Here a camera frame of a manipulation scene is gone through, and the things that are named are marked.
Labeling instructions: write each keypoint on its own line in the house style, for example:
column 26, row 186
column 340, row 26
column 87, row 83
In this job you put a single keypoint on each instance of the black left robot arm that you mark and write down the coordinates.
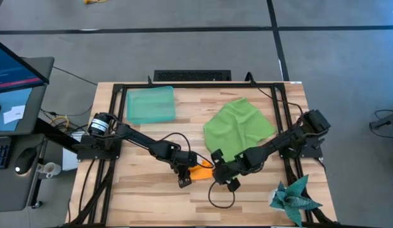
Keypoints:
column 142, row 139

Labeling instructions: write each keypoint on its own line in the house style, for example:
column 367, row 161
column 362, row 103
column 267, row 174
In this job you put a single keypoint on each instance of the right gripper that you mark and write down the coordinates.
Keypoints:
column 228, row 172

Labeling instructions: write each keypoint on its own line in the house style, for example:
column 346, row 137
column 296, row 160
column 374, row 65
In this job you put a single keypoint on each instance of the orange microfiber towel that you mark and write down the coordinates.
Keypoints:
column 201, row 172

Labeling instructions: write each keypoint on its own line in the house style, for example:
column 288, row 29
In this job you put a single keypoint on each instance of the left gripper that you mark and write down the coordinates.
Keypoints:
column 184, row 158

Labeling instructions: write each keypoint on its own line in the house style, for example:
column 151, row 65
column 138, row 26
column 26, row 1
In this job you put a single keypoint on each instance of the black computer mouse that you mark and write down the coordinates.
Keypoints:
column 25, row 160

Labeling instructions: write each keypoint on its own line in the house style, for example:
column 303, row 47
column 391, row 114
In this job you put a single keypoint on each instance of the black keyboard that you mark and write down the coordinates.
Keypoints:
column 0, row 153

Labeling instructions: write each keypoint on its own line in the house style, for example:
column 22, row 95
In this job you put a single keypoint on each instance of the black table frame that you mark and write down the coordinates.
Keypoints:
column 199, row 85

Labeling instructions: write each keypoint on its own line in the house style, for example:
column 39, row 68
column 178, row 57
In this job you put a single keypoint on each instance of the white box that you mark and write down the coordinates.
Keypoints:
column 69, row 158

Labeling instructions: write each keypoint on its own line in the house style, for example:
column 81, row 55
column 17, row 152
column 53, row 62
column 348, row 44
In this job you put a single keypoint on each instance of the white mug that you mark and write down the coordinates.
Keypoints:
column 50, row 169

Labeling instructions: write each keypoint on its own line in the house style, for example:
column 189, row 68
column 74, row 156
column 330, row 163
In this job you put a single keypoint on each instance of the green microfiber towel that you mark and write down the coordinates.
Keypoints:
column 237, row 126

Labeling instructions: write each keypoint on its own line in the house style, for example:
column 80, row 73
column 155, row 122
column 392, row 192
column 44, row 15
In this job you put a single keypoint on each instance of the teal translucent plastic basket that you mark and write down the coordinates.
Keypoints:
column 150, row 104

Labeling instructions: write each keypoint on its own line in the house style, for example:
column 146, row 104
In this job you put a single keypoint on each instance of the blue-screen computer monitor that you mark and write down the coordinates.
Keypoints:
column 12, row 73

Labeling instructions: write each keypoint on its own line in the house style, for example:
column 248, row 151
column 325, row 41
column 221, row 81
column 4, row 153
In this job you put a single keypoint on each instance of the white paper note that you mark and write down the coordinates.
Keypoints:
column 14, row 114

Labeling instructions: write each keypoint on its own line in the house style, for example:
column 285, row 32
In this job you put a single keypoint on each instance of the teal artificial plant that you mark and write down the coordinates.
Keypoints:
column 291, row 199

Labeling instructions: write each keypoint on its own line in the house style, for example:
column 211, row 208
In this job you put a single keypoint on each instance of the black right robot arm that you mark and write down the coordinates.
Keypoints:
column 288, row 139

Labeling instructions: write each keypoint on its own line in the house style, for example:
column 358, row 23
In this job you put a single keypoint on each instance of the light blue desk mat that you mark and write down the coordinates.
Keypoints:
column 22, row 98

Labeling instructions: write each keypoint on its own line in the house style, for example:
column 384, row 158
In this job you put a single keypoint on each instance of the grey desk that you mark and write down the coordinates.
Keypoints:
column 12, row 190

